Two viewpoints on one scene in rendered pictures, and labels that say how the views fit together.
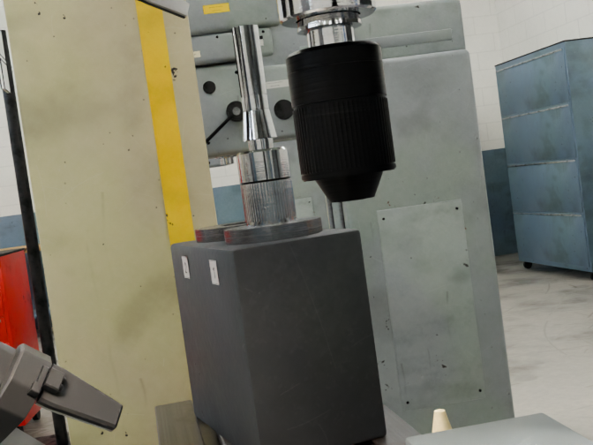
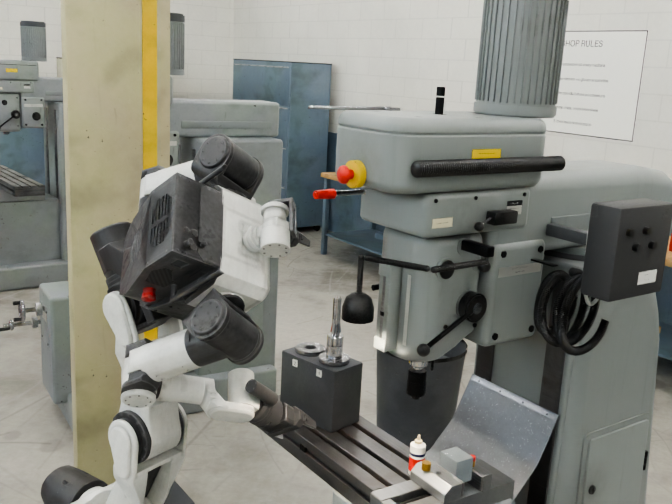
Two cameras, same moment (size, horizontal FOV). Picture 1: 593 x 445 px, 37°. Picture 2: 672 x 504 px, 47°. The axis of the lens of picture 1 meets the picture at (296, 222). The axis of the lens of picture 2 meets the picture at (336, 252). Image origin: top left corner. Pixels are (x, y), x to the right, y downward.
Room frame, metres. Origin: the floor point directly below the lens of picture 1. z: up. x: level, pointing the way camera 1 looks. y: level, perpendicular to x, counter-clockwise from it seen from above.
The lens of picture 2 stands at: (-1.09, 0.94, 1.98)
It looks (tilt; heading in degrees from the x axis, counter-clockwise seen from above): 14 degrees down; 334
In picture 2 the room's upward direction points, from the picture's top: 3 degrees clockwise
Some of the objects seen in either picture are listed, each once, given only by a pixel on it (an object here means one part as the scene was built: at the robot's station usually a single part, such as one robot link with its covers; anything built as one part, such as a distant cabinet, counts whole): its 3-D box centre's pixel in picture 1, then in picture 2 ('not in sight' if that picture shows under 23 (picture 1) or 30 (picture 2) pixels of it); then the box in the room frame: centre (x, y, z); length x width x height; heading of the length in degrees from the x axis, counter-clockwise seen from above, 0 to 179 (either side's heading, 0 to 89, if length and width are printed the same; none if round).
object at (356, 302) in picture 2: not in sight; (358, 305); (0.37, 0.18, 1.47); 0.07 x 0.07 x 0.06
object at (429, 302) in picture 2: not in sight; (426, 290); (0.44, -0.03, 1.47); 0.21 x 0.19 x 0.32; 10
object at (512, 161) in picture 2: not in sight; (492, 165); (0.30, -0.09, 1.79); 0.45 x 0.04 x 0.04; 100
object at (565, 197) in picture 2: not in sight; (567, 201); (0.53, -0.52, 1.66); 0.80 x 0.23 x 0.20; 100
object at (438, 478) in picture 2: not in sight; (436, 480); (0.27, 0.00, 1.06); 0.12 x 0.06 x 0.04; 8
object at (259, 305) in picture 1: (267, 325); (320, 383); (0.85, 0.04, 1.07); 0.22 x 0.12 x 0.20; 21
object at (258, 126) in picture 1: (252, 88); (336, 316); (0.81, 0.02, 1.29); 0.03 x 0.03 x 0.11
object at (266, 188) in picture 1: (267, 192); (334, 347); (0.81, 0.02, 1.19); 0.05 x 0.05 x 0.06
